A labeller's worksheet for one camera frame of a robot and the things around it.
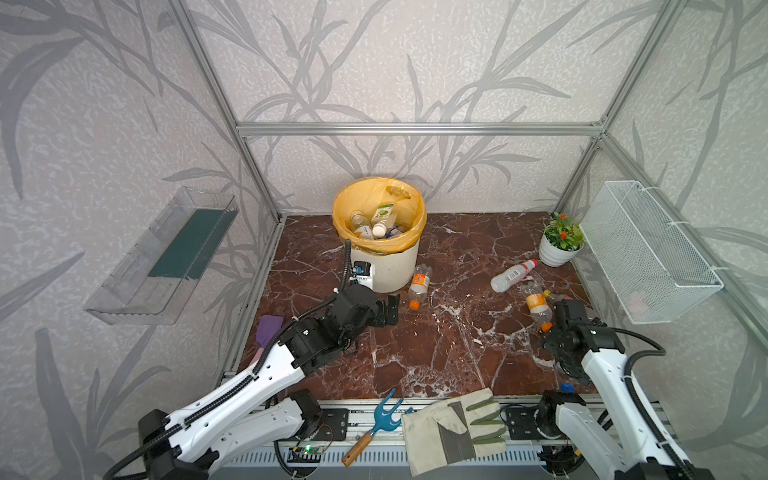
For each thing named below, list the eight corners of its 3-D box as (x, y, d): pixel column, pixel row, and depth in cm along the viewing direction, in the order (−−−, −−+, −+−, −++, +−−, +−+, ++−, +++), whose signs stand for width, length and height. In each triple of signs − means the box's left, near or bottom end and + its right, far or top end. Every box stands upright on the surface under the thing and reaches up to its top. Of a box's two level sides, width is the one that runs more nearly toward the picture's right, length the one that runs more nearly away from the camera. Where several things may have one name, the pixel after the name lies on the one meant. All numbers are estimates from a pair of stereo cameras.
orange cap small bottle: (405, 308, 97) (405, 299, 93) (416, 271, 106) (417, 262, 102) (422, 312, 96) (423, 304, 92) (431, 274, 105) (432, 265, 101)
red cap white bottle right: (494, 295, 99) (498, 287, 95) (486, 285, 102) (490, 277, 98) (540, 271, 106) (545, 262, 102) (531, 262, 108) (536, 253, 104)
